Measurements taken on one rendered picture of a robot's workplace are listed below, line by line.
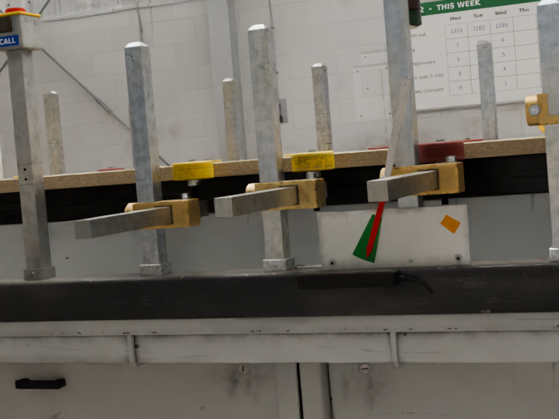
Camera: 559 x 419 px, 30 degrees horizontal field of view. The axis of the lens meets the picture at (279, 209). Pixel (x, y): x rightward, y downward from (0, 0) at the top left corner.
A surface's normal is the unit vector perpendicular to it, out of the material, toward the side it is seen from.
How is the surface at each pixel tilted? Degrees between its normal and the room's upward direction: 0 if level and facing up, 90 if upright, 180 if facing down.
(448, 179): 90
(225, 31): 90
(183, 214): 90
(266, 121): 90
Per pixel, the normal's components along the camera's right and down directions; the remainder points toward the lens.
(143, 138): -0.36, 0.07
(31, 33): 0.93, -0.06
